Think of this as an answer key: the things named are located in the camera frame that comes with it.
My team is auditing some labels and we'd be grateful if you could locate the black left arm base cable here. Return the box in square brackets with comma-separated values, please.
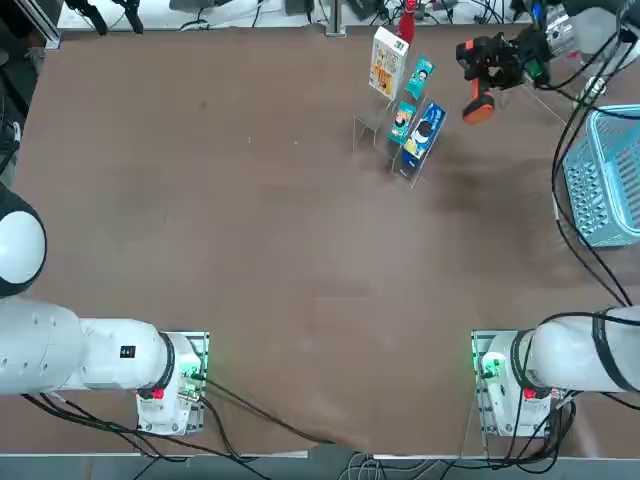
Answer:
[22, 392, 261, 466]

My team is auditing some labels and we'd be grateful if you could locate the orange black barcode scanner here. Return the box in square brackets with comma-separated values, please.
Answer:
[454, 37, 501, 125]

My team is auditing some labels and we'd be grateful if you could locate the white yellow cookie box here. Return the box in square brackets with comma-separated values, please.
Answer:
[368, 25, 410, 99]

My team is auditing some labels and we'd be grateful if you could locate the clear acrylic tiered snack shelf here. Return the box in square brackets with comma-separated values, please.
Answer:
[352, 44, 449, 191]

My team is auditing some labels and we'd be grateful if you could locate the black cable across table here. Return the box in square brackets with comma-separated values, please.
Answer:
[202, 377, 346, 446]

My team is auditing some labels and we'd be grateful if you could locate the aluminium frame rail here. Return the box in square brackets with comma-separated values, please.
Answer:
[14, 0, 62, 50]

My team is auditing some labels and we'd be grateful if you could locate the black stand leg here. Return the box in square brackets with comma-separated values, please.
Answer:
[112, 0, 146, 34]
[67, 0, 109, 36]

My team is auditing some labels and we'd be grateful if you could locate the blue Oreo cookie box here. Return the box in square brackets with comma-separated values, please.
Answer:
[399, 101, 448, 179]

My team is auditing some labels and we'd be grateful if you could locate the white bottle green lid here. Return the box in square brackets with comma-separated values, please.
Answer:
[583, 74, 609, 101]

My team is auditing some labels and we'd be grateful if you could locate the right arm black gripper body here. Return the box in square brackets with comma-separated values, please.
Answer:
[510, 25, 553, 87]

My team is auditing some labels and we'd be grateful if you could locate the red Coca-Cola bottle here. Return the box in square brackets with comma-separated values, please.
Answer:
[397, 0, 419, 44]

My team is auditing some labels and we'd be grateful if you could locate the clear acrylic tiered bottle shelf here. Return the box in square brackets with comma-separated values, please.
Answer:
[517, 29, 640, 129]

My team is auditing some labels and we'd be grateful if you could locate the light blue shopping basket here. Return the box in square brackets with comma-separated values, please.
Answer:
[562, 103, 640, 249]

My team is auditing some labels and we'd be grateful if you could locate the teal snack packet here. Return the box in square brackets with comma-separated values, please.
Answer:
[387, 100, 419, 146]
[404, 56, 437, 99]

